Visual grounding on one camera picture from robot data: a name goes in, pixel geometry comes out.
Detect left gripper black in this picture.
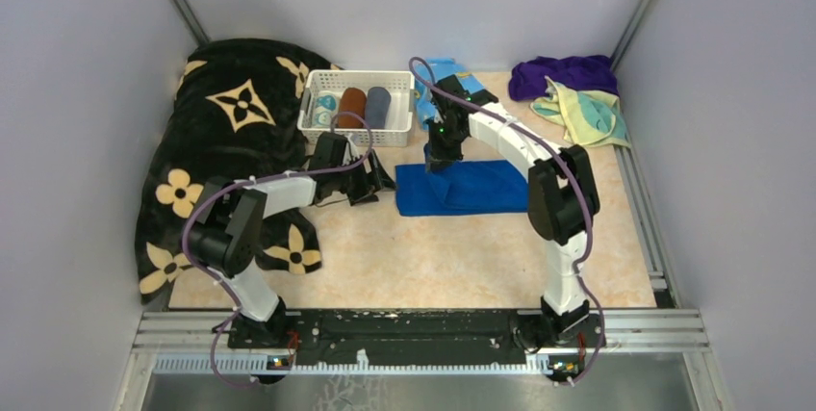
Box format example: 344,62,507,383
331,148,399,206

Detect royal blue towel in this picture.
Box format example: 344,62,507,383
395,160,527,217

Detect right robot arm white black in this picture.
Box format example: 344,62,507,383
425,75,599,346

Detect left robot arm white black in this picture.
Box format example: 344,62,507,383
181,132,396,348

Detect white plastic basket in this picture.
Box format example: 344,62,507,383
297,69,415,147

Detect light blue patterned towel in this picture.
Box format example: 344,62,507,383
415,57,485,132

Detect grey rolled towel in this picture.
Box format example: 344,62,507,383
365,87,392,130

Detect brown rolled towel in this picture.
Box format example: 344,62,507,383
337,88,367,129

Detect white blue patterned rolled towel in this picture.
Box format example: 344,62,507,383
311,93,339,129

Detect purple towel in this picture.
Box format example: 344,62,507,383
508,55,620,101

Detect yellow green towel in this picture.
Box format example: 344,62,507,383
529,77,631,148

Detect black floral blanket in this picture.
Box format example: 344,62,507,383
134,39,334,305

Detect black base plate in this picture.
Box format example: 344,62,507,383
226,307,607,372

